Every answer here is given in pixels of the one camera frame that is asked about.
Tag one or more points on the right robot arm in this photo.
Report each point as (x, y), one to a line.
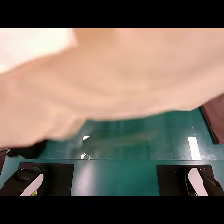
(196, 181)

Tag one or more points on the cream garment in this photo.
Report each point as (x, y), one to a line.
(113, 76)

